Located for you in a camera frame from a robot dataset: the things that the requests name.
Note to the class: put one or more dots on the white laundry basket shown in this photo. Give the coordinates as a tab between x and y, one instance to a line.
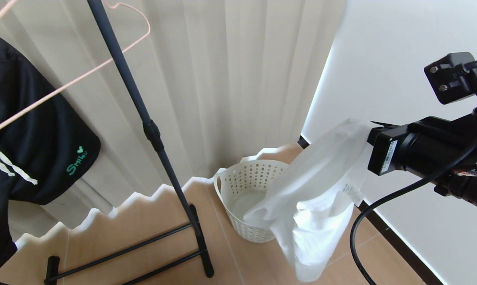
242	178

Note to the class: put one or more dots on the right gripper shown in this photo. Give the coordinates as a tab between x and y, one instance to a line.
432	150

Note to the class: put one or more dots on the beige curtain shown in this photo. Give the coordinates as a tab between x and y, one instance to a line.
222	79

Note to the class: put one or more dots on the black shorts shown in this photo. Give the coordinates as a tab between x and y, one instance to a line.
32	138

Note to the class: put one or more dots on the pink clothes hanger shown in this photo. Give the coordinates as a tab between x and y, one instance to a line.
64	88

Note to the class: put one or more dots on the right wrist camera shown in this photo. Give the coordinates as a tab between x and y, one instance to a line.
452	79

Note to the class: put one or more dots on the white garment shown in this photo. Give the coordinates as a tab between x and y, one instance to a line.
321	190

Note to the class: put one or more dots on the black clothes rack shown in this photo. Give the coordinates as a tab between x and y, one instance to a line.
153	134

